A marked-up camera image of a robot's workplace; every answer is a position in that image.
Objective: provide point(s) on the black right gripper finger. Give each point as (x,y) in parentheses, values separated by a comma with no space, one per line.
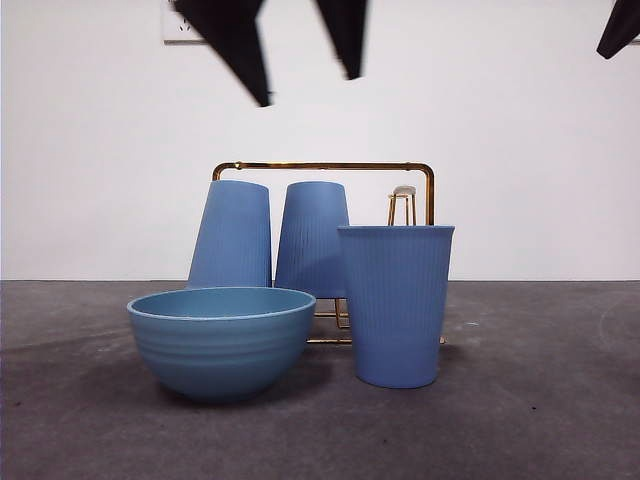
(622,27)

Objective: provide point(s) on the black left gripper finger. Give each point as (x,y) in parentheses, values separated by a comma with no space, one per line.
(347,35)
(230,30)

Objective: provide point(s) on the blue ribbed cup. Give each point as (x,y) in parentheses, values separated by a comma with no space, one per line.
(395,310)
(230,235)
(310,240)

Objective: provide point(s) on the blue ribbed bowl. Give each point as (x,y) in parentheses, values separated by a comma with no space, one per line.
(220,350)

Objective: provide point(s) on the white wall socket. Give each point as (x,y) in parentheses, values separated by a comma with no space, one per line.
(172,32)

